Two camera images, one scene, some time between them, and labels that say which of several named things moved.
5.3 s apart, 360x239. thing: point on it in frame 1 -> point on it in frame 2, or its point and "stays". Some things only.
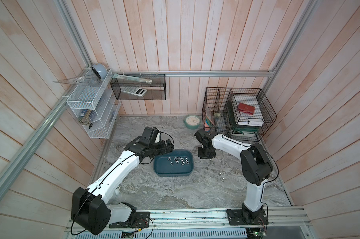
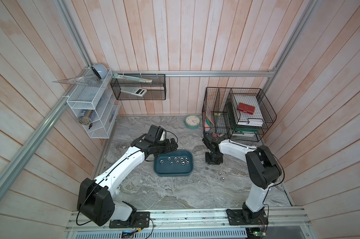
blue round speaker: (100, 70) stays
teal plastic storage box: (162, 168) stays
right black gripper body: (203, 153) -> (213, 159)
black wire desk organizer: (240, 113) stays
